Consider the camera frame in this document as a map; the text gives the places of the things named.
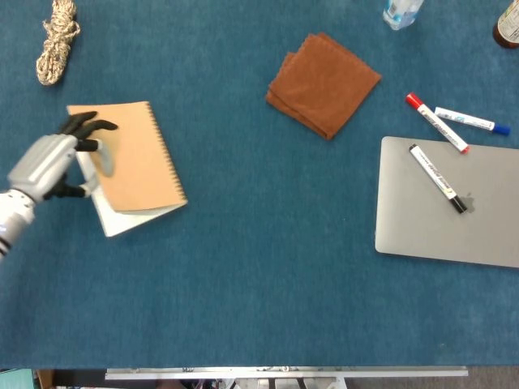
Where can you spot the brown glass bottle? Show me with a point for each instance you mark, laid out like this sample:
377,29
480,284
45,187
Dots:
507,28

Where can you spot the clear plastic water bottle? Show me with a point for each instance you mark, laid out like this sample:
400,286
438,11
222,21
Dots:
399,12

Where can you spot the black whiteboard marker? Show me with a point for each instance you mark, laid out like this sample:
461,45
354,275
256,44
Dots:
438,178

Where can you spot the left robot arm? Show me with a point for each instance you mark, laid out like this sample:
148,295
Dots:
12,225

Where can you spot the teal box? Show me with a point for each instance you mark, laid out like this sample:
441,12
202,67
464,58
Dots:
16,379

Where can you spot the kraft spiral notebook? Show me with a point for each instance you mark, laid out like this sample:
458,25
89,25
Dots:
138,162

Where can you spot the aluminium frame rail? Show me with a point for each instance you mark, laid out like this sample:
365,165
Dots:
284,373

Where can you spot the red whiteboard marker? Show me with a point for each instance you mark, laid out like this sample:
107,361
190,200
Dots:
438,123

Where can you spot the silver laptop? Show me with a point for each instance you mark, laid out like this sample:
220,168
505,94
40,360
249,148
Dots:
425,219

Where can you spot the folded brown cloth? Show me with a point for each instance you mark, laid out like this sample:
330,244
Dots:
322,85

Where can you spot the blue whiteboard marker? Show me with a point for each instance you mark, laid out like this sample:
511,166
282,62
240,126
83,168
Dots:
470,120

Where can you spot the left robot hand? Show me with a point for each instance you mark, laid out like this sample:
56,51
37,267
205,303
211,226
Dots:
52,160

